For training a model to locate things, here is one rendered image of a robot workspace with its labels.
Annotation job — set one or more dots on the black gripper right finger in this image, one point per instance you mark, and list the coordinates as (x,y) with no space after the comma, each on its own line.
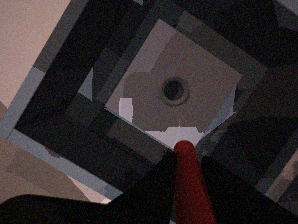
(235,201)

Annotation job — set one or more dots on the dark red peg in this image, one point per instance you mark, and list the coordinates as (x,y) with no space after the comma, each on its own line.
(192,201)

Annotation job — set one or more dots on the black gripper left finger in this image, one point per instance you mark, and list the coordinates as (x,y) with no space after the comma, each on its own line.
(149,201)

